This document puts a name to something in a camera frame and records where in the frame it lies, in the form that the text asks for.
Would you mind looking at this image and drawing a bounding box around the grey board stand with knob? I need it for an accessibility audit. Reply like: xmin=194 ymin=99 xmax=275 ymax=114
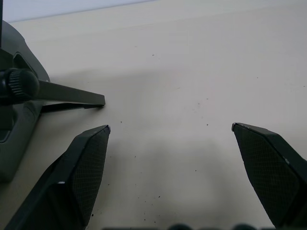
xmin=0 ymin=19 xmax=106 ymax=183

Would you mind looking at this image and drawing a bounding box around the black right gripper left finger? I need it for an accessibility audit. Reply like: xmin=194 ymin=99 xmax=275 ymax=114
xmin=4 ymin=124 xmax=112 ymax=230

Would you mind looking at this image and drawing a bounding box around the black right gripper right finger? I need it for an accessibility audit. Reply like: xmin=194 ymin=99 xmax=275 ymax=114
xmin=231 ymin=122 xmax=307 ymax=230

